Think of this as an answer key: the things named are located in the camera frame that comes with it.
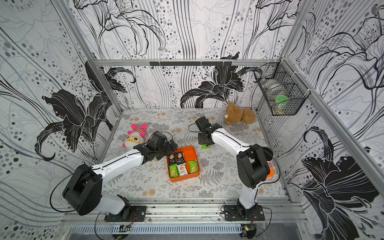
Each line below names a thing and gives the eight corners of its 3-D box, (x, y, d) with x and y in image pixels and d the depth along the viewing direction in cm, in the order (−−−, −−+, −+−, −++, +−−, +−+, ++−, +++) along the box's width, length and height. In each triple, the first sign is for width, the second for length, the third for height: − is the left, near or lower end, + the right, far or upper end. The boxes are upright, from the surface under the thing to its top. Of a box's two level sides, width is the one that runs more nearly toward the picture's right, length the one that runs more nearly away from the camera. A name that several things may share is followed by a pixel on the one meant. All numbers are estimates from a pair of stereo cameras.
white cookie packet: (179, 176, 86) (179, 175, 84) (177, 167, 90) (176, 165, 88) (188, 174, 87) (188, 172, 85) (185, 164, 91) (185, 162, 89)
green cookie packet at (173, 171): (170, 178, 85) (170, 176, 83) (169, 167, 90) (168, 165, 88) (178, 176, 86) (178, 174, 84) (176, 165, 90) (176, 163, 88)
